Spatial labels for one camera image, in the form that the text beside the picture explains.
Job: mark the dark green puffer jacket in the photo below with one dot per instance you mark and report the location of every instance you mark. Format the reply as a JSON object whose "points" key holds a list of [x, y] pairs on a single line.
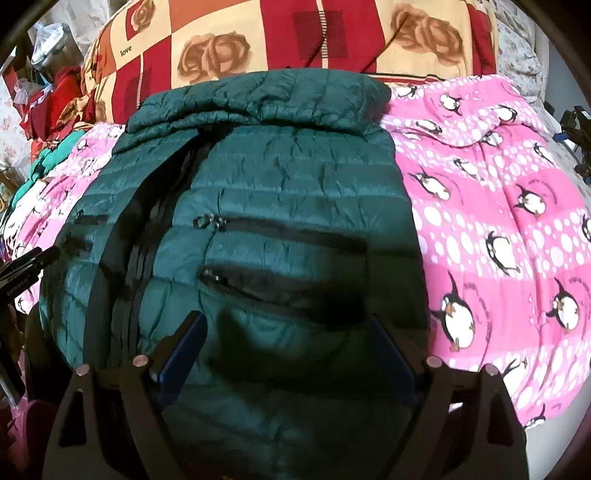
{"points": [[271, 204]]}

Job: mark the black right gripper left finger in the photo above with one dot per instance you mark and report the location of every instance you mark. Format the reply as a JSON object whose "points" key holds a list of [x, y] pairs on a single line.
{"points": [[109, 424]]}

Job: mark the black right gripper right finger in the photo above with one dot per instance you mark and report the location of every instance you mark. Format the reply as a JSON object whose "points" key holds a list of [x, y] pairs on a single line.
{"points": [[463, 424]]}

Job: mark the red clothes pile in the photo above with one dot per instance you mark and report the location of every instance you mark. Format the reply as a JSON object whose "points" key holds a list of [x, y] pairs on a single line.
{"points": [[67, 104]]}

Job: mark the red rose patterned quilt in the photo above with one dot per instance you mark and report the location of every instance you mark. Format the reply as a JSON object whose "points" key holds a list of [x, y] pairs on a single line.
{"points": [[153, 46]]}

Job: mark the pink penguin blanket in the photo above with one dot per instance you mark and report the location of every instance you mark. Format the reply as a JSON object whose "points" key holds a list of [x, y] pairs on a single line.
{"points": [[503, 233]]}

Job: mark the white floral bedding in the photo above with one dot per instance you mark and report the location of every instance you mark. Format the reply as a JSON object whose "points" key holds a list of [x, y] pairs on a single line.
{"points": [[524, 51]]}

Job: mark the teal green garment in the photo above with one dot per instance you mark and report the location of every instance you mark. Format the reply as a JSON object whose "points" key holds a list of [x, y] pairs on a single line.
{"points": [[48, 159]]}

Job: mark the clear plastic bag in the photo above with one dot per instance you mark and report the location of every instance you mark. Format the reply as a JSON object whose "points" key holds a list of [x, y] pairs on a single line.
{"points": [[49, 38]]}

